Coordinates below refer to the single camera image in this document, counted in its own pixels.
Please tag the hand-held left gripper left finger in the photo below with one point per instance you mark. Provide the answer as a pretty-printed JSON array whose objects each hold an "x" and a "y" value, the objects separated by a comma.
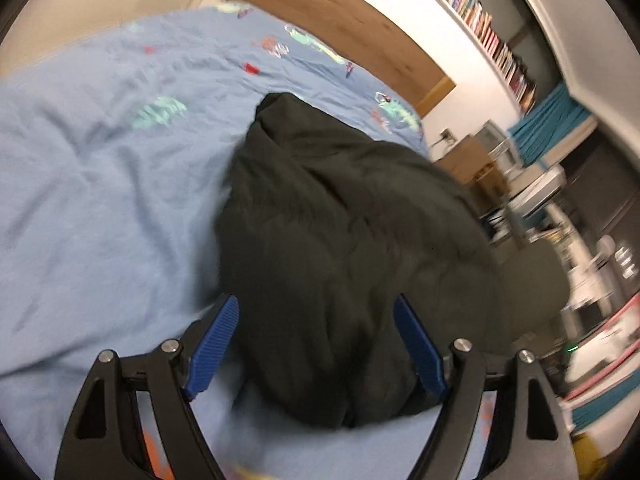
[{"x": 215, "y": 345}]

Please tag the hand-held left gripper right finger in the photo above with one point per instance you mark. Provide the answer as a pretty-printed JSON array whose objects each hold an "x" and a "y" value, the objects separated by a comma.
[{"x": 417, "y": 345}]

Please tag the black puffer jacket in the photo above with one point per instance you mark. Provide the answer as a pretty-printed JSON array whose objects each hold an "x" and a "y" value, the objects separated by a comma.
[{"x": 350, "y": 235}]

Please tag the wooden nightstand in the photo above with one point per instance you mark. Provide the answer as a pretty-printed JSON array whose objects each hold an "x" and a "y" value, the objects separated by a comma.
[{"x": 465, "y": 160}]

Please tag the blue printed bedspread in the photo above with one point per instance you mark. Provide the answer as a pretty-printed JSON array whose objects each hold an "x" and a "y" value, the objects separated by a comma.
[{"x": 100, "y": 185}]

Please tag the grey printer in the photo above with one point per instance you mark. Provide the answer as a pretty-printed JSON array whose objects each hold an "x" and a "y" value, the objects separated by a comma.
[{"x": 500, "y": 145}]

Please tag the teal curtain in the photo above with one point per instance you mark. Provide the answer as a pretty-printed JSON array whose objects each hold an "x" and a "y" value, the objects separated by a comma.
[{"x": 550, "y": 125}]

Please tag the row of books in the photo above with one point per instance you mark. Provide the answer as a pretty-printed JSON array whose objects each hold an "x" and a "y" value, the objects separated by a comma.
[{"x": 480, "y": 25}]

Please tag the wooden headboard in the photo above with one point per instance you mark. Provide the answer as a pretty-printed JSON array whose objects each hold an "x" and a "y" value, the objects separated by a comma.
[{"x": 350, "y": 25}]

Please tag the white wardrobe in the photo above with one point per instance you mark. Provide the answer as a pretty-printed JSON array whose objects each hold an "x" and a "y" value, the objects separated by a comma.
[{"x": 100, "y": 0}]

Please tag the wall socket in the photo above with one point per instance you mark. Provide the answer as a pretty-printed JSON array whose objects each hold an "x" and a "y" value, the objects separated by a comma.
[{"x": 447, "y": 136}]

